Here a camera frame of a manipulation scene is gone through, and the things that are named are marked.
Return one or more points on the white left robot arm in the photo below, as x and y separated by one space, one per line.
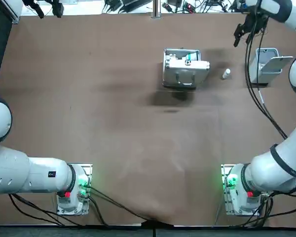
39 175

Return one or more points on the aluminium post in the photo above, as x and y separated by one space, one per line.
156 10

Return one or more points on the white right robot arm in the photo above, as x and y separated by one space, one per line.
273 163

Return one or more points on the black plug with red light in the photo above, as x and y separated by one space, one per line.
190 7
167 6

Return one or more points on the grey ribbed power brick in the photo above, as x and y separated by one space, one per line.
129 3

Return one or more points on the green-banded white bottle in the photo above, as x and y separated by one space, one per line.
187 61

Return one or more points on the plain black power adapter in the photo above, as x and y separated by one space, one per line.
113 5

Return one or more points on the short aluminium corner rail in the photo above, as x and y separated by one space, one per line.
13 18

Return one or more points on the white plastic bottle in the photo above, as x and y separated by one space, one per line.
172 57

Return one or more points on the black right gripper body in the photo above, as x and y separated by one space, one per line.
255 22

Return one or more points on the aluminium medical kit case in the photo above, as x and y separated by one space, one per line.
182 74

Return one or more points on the small white medicine bottle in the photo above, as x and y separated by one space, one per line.
226 74

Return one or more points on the grey lidded waste bin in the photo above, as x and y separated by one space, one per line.
273 65

